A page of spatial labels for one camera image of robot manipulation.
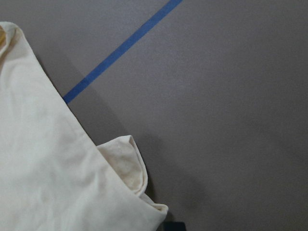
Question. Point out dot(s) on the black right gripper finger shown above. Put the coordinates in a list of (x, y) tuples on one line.
[(173, 226)]

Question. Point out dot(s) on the cream long-sleeve printed shirt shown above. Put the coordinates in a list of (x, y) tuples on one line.
[(52, 176)]

